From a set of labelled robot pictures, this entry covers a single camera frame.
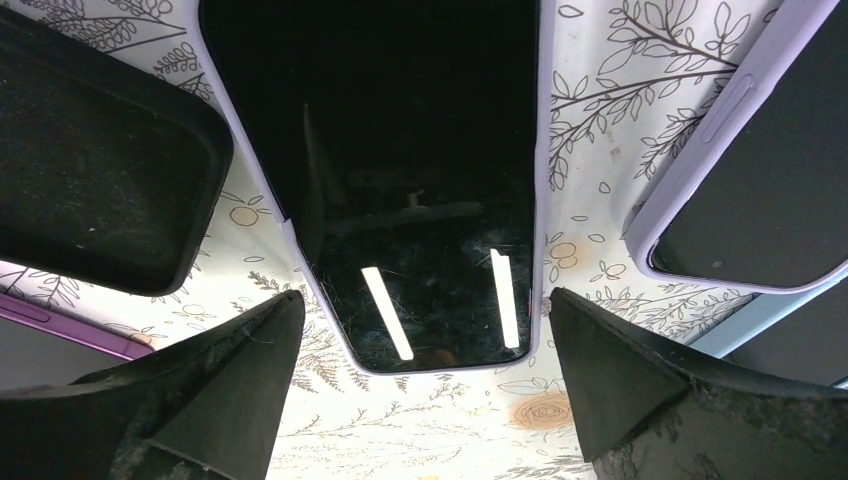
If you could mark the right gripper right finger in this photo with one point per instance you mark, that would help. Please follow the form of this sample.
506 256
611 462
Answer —
647 407

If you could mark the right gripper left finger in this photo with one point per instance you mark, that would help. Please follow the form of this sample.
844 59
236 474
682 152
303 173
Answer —
208 407

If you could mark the phone with purple edge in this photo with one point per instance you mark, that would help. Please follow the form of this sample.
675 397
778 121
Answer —
40 347

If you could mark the black phone case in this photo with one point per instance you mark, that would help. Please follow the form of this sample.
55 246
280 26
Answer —
108 174

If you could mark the phone in white case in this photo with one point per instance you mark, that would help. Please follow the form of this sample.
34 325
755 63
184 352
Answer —
757 197

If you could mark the floral table mat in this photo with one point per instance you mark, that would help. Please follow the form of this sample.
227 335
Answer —
619 119

